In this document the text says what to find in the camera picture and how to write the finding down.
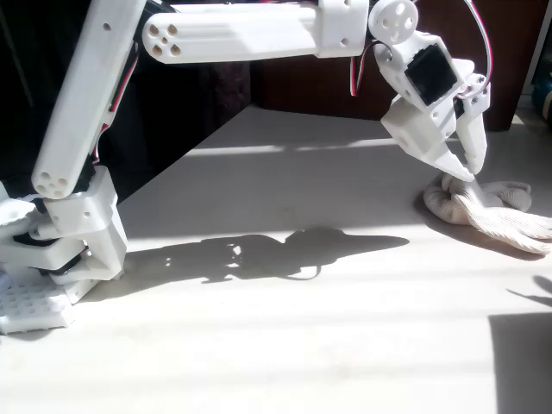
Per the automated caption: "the teal round object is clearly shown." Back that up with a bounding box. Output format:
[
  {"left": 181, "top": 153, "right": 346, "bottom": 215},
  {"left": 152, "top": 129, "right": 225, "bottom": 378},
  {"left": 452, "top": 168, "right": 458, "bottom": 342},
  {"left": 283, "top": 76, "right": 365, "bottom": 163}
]
[{"left": 530, "top": 55, "right": 552, "bottom": 118}]

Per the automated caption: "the dark wooden cabinet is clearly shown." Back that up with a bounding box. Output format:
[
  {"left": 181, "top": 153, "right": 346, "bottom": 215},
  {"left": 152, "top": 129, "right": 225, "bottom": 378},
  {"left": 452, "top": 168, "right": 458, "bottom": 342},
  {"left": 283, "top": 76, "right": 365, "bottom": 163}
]
[{"left": 249, "top": 42, "right": 549, "bottom": 133}]

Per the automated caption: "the floral curtain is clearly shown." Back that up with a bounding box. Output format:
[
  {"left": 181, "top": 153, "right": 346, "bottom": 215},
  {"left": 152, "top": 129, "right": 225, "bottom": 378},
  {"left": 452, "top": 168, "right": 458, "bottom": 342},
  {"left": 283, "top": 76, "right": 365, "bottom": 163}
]
[{"left": 202, "top": 60, "right": 252, "bottom": 130}]

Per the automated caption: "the white vertical frame strip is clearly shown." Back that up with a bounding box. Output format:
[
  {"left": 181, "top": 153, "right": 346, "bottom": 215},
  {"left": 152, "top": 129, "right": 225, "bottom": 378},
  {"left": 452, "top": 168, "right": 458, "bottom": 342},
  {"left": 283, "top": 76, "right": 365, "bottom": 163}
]
[{"left": 515, "top": 0, "right": 552, "bottom": 113}]

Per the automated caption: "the white perforated base plate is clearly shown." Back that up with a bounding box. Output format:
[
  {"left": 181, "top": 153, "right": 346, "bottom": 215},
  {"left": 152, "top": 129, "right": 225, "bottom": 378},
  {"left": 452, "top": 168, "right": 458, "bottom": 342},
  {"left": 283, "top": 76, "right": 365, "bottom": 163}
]
[{"left": 0, "top": 279, "right": 74, "bottom": 336}]

